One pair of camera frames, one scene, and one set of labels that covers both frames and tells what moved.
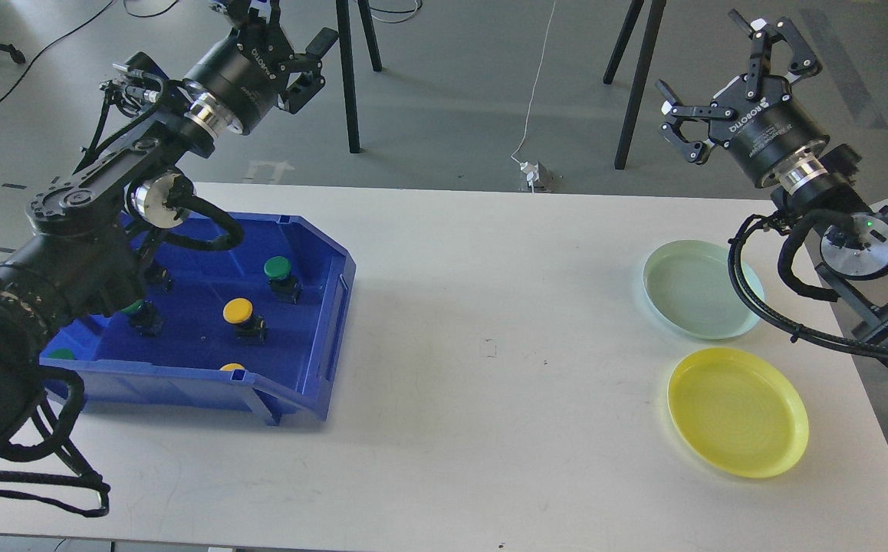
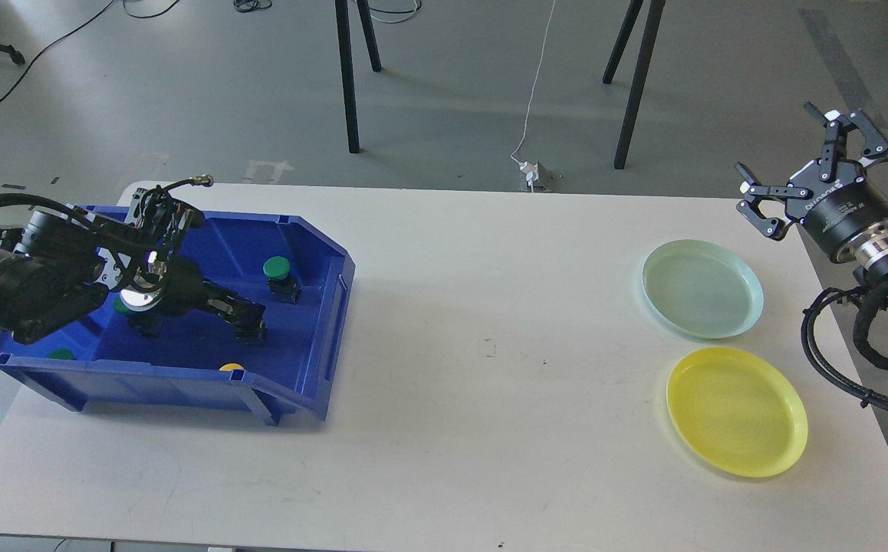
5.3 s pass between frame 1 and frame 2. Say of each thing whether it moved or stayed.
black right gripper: moved
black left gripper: moved
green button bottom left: stayed
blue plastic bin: stayed
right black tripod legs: stayed
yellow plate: stayed
